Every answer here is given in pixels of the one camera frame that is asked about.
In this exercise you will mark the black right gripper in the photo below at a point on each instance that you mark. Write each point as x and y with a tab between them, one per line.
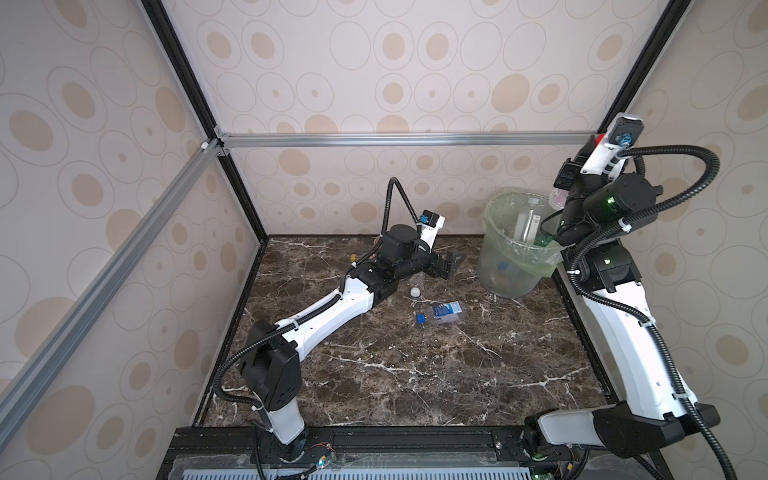
568	179

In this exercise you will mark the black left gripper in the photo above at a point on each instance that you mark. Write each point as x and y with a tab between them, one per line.
445	271

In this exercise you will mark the blue label clear bottle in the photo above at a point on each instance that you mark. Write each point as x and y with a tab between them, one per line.
441	314

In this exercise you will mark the red cap white bottle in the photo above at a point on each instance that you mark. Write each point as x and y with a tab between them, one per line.
557	198

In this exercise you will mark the large clear square bottle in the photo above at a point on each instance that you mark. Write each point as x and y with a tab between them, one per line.
528	222

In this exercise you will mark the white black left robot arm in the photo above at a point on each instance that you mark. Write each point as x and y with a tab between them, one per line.
271	363

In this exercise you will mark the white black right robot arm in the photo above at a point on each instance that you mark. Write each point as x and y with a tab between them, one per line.
657	409

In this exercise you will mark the mesh bin with green liner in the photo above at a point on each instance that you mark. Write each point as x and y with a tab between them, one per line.
505	267

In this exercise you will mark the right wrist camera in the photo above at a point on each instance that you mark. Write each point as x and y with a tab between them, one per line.
607	158

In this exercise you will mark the horizontal aluminium back rail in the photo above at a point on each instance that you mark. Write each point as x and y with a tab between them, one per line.
426	139

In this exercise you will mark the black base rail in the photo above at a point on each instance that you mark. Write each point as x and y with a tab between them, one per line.
398	452

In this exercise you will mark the black right corner post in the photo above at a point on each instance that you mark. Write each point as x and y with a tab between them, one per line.
645	54

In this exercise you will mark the black corner post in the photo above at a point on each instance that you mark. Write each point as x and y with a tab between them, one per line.
645	54
161	24

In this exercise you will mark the black left corner post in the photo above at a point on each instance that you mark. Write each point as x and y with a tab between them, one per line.
161	24

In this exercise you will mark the diagonal aluminium left rail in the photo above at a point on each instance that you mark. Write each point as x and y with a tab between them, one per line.
40	371

